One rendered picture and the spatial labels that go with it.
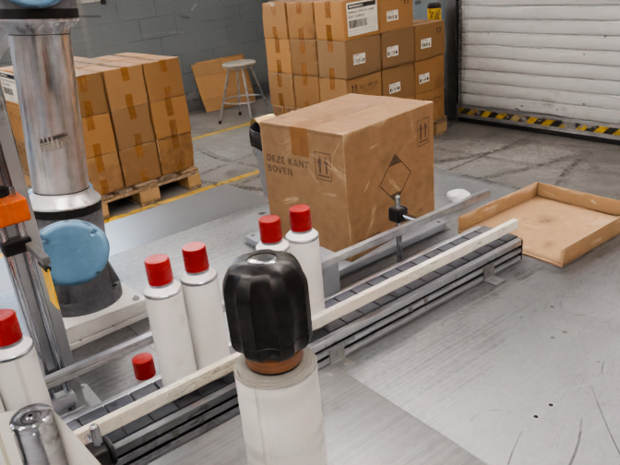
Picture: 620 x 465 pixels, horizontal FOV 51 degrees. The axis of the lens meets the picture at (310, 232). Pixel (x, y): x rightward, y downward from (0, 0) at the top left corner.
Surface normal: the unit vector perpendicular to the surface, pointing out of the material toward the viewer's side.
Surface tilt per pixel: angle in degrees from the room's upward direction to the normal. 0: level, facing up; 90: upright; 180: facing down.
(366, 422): 0
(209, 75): 70
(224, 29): 90
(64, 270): 96
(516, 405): 0
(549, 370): 0
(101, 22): 90
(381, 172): 90
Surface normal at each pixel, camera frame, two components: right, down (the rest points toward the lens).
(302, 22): -0.72, 0.33
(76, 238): 0.37, 0.44
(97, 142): 0.67, 0.27
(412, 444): -0.09, -0.91
